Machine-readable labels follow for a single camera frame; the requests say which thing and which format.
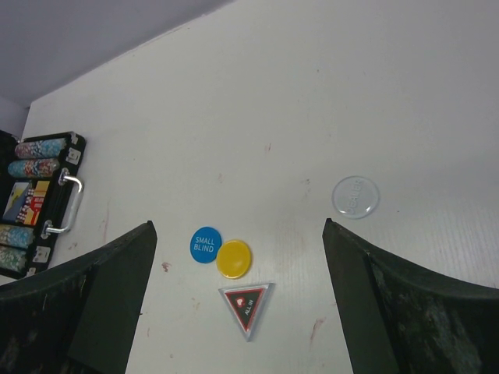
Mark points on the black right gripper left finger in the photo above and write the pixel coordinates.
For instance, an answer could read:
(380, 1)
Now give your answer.
(80, 316)

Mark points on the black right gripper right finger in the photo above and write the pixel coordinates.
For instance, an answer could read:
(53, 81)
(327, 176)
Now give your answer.
(400, 317)

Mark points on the black poker set case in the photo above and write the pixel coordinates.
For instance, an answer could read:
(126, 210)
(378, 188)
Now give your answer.
(61, 202)

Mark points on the red texas holdem card deck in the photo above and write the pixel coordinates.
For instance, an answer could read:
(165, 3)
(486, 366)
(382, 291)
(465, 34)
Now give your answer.
(35, 201)

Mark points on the red green chip row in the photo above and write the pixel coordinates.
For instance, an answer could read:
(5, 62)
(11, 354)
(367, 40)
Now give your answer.
(13, 260)

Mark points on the yellow blue chip row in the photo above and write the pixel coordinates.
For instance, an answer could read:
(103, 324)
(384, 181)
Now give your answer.
(15, 236)

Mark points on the clear dealer button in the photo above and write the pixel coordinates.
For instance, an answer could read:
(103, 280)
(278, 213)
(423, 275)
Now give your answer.
(355, 197)

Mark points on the blue ace card deck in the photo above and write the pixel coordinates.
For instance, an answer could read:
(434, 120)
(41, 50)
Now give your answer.
(15, 201)

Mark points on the blue small blind button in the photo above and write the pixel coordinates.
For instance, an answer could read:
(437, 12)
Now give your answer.
(204, 244)

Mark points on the triangular all in button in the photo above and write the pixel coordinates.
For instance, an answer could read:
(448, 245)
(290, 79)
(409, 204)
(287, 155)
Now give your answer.
(246, 305)

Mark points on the poker chip row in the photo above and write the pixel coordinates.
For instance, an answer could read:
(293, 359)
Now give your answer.
(41, 149)
(33, 168)

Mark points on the yellow round button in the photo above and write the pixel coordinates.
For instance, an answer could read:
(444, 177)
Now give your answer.
(234, 259)

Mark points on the top poker chip row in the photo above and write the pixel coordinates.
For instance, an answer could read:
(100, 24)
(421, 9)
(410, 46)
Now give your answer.
(41, 149)

